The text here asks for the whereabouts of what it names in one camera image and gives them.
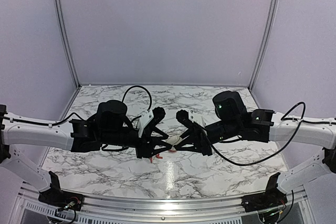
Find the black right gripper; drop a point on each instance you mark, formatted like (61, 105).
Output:
(197, 148)

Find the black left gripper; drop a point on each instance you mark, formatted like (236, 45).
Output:
(156, 151)

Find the white earbud charging case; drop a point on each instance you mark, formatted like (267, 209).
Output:
(174, 140)

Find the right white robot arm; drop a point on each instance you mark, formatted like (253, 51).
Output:
(300, 129)

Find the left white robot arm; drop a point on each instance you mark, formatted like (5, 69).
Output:
(18, 130)

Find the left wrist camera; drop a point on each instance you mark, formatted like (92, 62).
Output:
(148, 120)

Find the aluminium front rail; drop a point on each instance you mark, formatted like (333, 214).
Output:
(108, 209)

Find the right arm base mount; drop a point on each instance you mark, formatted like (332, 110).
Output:
(271, 197)

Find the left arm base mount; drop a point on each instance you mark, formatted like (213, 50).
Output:
(55, 196)

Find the right metal corner post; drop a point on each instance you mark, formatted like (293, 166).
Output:
(264, 43)

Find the metal corner post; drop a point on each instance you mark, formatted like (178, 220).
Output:
(264, 43)
(66, 44)

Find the left metal corner post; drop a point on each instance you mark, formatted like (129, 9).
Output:
(66, 44)

